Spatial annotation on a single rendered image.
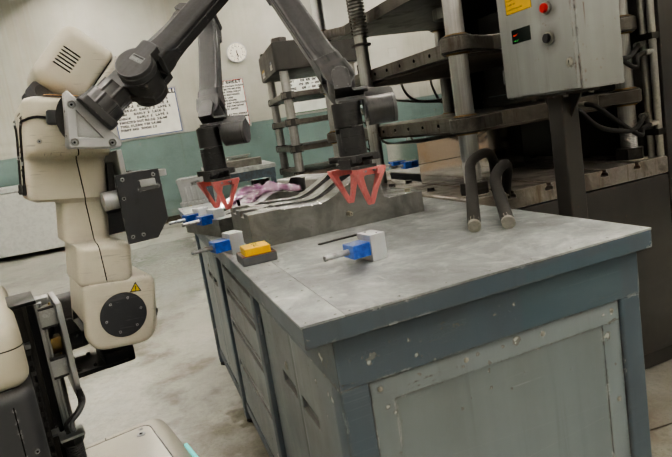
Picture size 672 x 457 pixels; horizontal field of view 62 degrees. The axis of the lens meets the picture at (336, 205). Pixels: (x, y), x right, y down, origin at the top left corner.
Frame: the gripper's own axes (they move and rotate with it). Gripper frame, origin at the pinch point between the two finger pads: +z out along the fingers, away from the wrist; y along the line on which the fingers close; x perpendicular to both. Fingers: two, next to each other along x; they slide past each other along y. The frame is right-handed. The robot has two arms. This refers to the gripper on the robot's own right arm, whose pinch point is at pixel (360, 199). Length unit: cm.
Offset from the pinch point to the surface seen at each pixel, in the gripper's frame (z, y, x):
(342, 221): 9.8, 34.0, -13.6
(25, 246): 67, 718, 77
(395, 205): 8.7, 31.6, -29.7
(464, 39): -35, 35, -66
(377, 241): 8.7, -2.5, -0.9
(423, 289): 12.8, -25.0, 5.8
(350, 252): 9.8, -0.9, 4.7
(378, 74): -35, 105, -81
